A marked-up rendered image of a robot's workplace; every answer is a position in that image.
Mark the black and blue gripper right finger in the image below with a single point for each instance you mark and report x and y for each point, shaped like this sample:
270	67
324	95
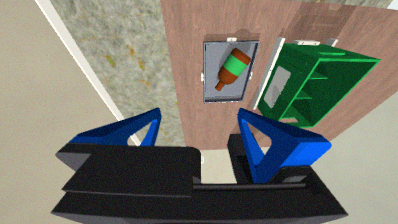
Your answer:
291	145

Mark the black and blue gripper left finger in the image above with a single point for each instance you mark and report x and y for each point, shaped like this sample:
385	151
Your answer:
117	133

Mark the green bottle crate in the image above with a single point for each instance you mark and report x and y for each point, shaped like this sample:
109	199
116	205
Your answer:
327	85

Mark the green and brown bottle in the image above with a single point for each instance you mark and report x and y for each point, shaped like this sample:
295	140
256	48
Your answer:
231	69

